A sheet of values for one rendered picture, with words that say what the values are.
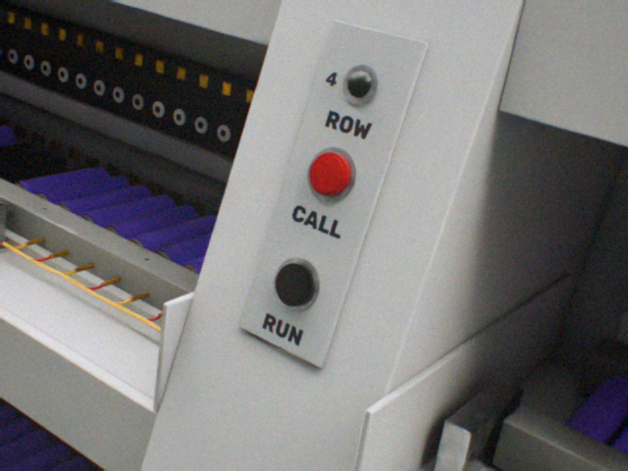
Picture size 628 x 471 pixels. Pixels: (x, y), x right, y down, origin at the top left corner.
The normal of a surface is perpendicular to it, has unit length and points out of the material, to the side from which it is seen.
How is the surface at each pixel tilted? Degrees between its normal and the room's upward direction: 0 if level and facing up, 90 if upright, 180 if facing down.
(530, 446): 105
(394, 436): 90
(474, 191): 90
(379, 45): 90
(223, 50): 90
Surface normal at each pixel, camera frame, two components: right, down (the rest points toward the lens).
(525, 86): -0.59, 0.21
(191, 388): -0.53, -0.04
